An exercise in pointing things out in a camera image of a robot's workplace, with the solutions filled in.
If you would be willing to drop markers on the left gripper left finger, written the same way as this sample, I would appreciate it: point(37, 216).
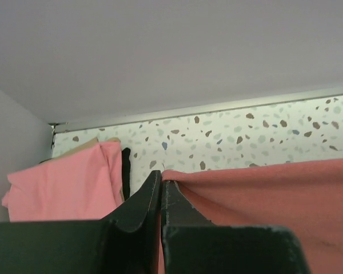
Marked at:
point(124, 241)

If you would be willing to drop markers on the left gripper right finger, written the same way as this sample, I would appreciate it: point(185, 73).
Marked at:
point(191, 243)

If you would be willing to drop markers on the dusty red t shirt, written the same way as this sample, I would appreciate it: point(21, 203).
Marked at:
point(306, 197)

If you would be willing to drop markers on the folded pink t shirt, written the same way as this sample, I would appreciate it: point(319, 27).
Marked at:
point(83, 186)

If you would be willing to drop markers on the folded black t shirt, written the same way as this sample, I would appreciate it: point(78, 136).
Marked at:
point(126, 168)

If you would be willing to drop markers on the folded beige t shirt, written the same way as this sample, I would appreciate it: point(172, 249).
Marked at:
point(77, 149)

